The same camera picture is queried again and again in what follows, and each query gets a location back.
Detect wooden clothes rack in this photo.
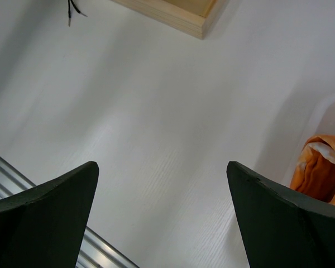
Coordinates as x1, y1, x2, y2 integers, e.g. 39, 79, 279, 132
115, 0, 228, 40

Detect white plastic basket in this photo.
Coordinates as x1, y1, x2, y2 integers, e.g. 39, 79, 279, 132
254, 93, 335, 185

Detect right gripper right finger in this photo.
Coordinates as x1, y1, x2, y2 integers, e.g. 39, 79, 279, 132
226, 161, 335, 267

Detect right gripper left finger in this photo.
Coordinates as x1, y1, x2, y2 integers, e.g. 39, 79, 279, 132
0, 161, 99, 267

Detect black trousers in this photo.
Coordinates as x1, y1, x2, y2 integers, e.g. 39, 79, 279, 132
66, 0, 88, 28

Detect aluminium mounting rail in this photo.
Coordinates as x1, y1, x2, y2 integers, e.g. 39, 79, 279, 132
0, 157, 137, 268

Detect orange white cloth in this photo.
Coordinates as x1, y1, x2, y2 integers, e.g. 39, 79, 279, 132
290, 135, 335, 205

